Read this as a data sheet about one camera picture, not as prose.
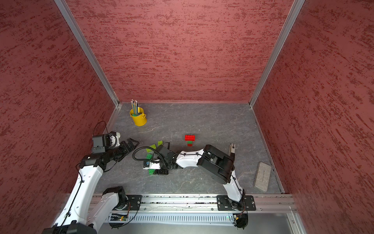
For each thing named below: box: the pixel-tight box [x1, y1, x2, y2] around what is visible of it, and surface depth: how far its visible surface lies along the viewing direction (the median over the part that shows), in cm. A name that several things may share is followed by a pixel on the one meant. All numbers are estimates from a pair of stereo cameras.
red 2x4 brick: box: [184, 134, 196, 142], surface depth 91 cm
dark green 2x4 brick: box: [148, 168, 156, 176], surface depth 85 cm
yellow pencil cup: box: [129, 107, 148, 127], surface depth 105 cm
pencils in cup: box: [130, 98, 139, 117], surface depth 102 cm
